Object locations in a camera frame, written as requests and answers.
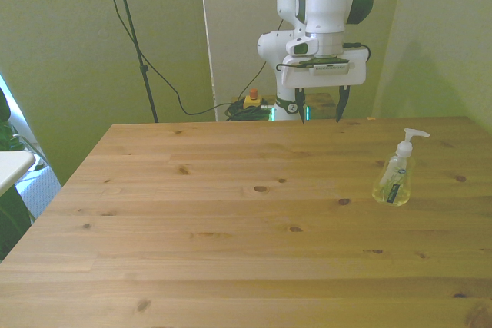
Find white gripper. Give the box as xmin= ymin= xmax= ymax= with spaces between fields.
xmin=277 ymin=45 xmax=367 ymax=126

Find clear sanitizer pump bottle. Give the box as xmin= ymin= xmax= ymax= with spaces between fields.
xmin=371 ymin=128 xmax=431 ymax=207

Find yellow emergency stop button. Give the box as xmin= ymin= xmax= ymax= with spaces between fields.
xmin=243 ymin=88 xmax=263 ymax=111

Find white panel divider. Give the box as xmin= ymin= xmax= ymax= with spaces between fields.
xmin=198 ymin=0 xmax=221 ymax=123

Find white side table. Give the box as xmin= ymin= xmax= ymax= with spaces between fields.
xmin=0 ymin=151 xmax=36 ymax=197

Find green plant leaves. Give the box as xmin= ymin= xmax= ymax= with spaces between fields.
xmin=0 ymin=88 xmax=44 ymax=262

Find coiled black cable bundle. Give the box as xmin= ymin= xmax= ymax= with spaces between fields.
xmin=224 ymin=101 xmax=276 ymax=123

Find black hanging cable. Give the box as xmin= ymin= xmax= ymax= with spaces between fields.
xmin=96 ymin=0 xmax=270 ymax=117

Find black camera stand pole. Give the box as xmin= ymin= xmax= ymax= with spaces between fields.
xmin=109 ymin=0 xmax=160 ymax=124

